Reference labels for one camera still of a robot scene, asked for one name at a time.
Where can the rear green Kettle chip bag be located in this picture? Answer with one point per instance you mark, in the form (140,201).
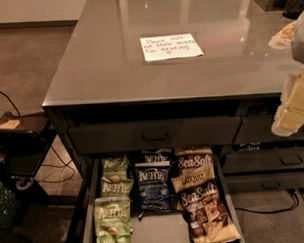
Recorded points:
(115,169)

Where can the brown sea salt bag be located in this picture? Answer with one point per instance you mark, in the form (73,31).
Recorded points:
(190,158)
(207,217)

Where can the middle right drawer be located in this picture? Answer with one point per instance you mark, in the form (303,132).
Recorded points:
(264,160)

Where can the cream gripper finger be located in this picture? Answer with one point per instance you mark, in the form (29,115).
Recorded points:
(290,113)
(282,39)

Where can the front green Kettle chip bag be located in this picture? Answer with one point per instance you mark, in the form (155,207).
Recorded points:
(112,220)

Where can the dark grey drawer cabinet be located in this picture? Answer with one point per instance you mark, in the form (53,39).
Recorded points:
(103,78)

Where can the open middle drawer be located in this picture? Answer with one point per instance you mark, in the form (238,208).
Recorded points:
(156,227)

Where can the black cup on counter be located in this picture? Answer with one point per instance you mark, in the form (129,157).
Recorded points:
(293,9)

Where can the middle green Kettle chip bag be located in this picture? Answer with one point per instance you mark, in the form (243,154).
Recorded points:
(121,188)

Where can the black side cart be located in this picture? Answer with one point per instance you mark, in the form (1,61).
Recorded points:
(24,143)

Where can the white handwritten paper note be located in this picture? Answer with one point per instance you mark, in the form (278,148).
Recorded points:
(170,47)

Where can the front brown Sea Salt bag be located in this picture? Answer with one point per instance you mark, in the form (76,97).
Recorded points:
(207,217)

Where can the rear brown Sea Salt bag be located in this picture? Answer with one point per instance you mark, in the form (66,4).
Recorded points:
(190,158)

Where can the bottom right drawer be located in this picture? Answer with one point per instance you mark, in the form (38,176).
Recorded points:
(265,182)

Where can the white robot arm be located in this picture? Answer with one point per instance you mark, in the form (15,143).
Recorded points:
(297,43)

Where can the top right drawer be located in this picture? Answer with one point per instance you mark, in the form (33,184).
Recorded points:
(261,129)

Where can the closed top left drawer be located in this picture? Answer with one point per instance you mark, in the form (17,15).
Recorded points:
(145,135)

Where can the blue kettle chip bag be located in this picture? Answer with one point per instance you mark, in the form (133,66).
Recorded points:
(158,155)
(153,186)

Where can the green kettle chip bag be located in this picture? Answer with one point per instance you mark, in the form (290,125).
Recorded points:
(121,188)
(115,169)
(112,220)

